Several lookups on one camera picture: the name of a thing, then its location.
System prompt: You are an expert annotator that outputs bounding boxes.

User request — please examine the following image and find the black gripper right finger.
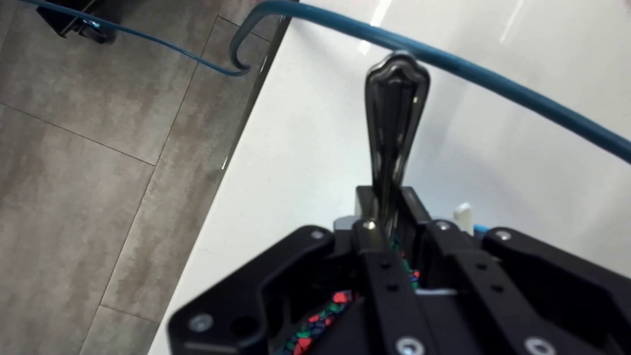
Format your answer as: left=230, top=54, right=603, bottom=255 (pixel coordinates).
left=400, top=186, right=631, bottom=355

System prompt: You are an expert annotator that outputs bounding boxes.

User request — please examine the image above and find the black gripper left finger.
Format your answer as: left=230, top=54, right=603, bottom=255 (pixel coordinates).
left=165, top=186, right=455, bottom=355

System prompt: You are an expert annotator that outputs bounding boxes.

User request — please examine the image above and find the black stand foot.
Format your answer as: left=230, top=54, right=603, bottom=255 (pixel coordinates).
left=37, top=0, right=122, bottom=46

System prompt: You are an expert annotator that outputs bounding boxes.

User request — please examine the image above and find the long power cable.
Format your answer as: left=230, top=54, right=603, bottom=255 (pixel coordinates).
left=0, top=0, right=631, bottom=166

